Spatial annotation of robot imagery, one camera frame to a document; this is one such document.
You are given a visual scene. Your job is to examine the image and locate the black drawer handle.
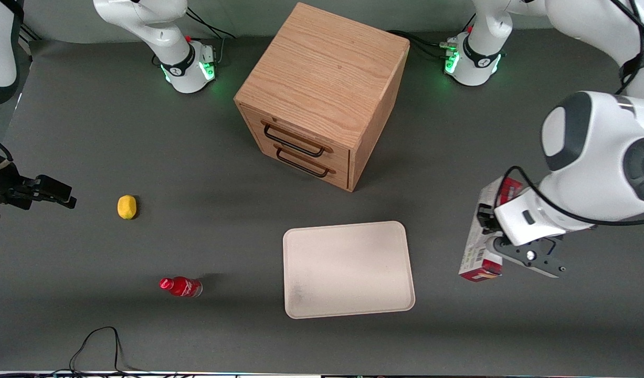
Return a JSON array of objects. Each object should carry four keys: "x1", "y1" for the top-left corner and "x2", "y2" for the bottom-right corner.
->
[
  {"x1": 276, "y1": 147, "x2": 331, "y2": 179},
  {"x1": 262, "y1": 123, "x2": 326, "y2": 158}
]

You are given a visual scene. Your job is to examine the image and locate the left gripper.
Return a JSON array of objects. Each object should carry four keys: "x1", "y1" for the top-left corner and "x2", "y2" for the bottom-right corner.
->
[{"x1": 477, "y1": 186, "x2": 596, "y2": 247}]

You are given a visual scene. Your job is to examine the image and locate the beige plastic tray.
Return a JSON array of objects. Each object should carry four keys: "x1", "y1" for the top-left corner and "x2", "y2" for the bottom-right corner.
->
[{"x1": 282, "y1": 220, "x2": 416, "y2": 319}]

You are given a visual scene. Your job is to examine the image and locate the black arm base cables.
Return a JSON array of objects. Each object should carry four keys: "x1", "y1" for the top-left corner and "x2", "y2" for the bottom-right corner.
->
[
  {"x1": 152, "y1": 6, "x2": 236, "y2": 68},
  {"x1": 387, "y1": 16, "x2": 477, "y2": 59}
]

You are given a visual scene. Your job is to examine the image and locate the thin black looped cable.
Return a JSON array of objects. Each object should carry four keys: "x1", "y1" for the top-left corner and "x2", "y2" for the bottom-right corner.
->
[{"x1": 51, "y1": 326, "x2": 144, "y2": 376}]

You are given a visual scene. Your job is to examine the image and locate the wooden drawer cabinet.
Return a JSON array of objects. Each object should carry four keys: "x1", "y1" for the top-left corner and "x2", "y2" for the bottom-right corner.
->
[{"x1": 234, "y1": 2, "x2": 410, "y2": 193}]

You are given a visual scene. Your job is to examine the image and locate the black right arm base cables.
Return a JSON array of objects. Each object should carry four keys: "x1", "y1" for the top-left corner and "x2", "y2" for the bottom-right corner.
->
[{"x1": 152, "y1": 6, "x2": 236, "y2": 68}]

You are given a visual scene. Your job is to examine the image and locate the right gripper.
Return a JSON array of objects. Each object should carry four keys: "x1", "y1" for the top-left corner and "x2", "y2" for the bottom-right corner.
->
[{"x1": 0, "y1": 149, "x2": 77, "y2": 211}]

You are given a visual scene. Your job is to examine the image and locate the red cookie box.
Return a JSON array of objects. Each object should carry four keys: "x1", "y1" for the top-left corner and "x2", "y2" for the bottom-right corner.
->
[{"x1": 458, "y1": 176, "x2": 525, "y2": 283}]

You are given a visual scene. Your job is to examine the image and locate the red soda bottle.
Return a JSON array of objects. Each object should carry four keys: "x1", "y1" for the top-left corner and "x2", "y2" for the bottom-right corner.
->
[{"x1": 159, "y1": 276, "x2": 203, "y2": 298}]

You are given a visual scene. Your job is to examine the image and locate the yellow lemon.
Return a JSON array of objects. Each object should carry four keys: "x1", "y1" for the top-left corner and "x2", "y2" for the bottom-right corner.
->
[{"x1": 117, "y1": 195, "x2": 138, "y2": 220}]

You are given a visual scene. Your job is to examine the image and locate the black left arm base cables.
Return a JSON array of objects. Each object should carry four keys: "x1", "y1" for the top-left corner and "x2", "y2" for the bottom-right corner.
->
[{"x1": 387, "y1": 16, "x2": 477, "y2": 59}]

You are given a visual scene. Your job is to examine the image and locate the wooden drawer front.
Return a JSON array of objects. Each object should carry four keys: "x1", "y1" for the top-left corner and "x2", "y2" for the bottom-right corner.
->
[
  {"x1": 239, "y1": 103, "x2": 352, "y2": 167},
  {"x1": 247, "y1": 135, "x2": 350, "y2": 190}
]

